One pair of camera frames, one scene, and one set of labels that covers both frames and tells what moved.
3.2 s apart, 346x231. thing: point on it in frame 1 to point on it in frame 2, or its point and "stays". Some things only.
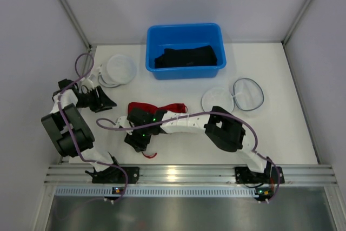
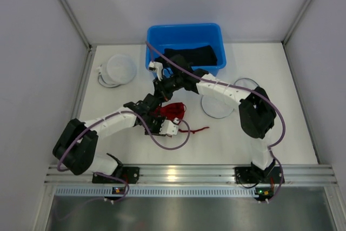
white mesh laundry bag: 119,70 stays
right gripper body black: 135,139 to 160,87
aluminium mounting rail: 293,174 stays
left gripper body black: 98,99 to 155,126
